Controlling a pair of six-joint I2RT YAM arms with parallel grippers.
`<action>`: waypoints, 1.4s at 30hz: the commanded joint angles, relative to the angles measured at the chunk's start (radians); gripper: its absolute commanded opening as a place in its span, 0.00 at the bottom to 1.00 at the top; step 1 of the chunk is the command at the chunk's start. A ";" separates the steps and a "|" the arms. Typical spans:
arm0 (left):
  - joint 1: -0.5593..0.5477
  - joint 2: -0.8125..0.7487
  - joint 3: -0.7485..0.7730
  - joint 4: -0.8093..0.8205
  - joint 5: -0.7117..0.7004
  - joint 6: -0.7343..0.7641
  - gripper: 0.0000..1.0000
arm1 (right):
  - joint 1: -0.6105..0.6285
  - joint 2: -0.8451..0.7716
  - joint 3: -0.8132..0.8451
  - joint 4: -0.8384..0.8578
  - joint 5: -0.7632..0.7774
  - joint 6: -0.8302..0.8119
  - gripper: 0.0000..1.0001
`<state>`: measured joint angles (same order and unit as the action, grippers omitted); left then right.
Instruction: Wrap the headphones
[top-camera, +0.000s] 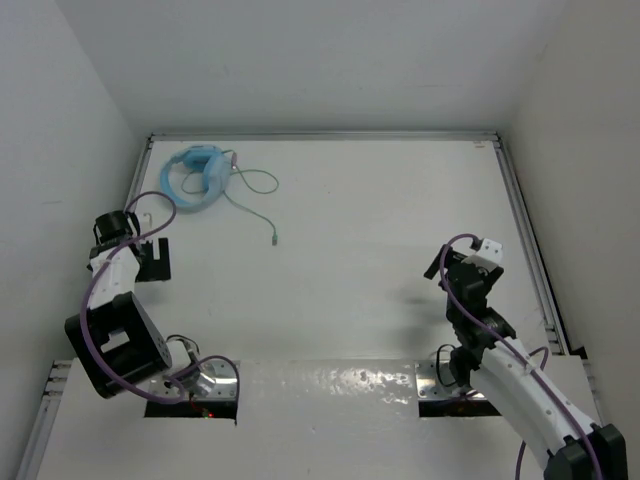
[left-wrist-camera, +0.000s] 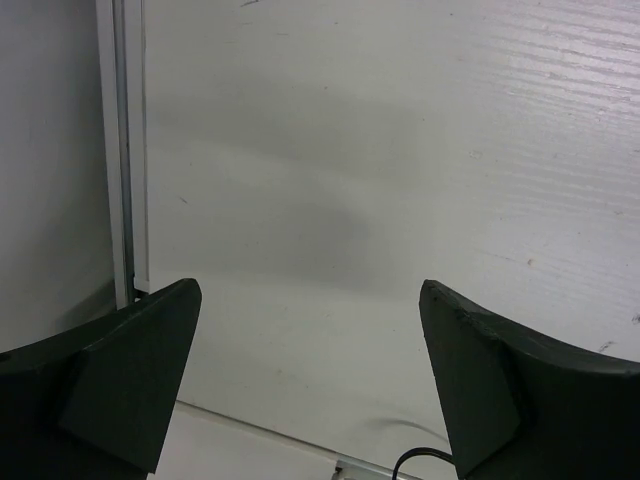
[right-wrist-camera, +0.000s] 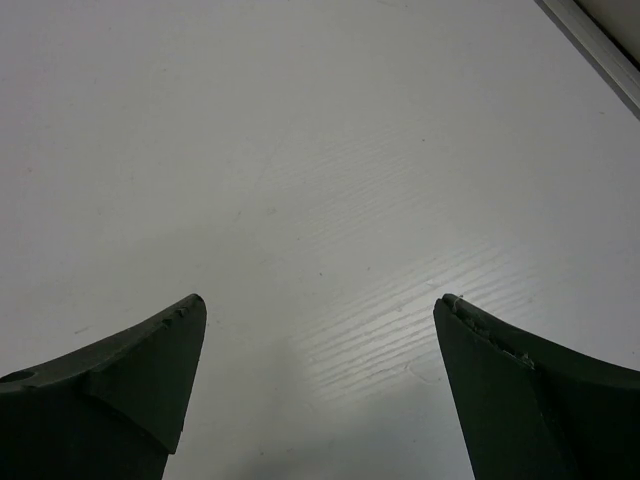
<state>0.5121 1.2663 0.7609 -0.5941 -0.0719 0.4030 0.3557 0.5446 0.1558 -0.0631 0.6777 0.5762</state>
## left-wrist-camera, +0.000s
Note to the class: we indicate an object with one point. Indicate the aluminium table frame rail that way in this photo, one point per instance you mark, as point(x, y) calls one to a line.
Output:
point(121, 38)

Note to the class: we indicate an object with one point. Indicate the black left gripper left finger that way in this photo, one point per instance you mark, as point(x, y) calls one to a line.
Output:
point(96, 401)

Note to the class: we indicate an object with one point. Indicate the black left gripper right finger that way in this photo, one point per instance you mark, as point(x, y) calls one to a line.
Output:
point(518, 404)

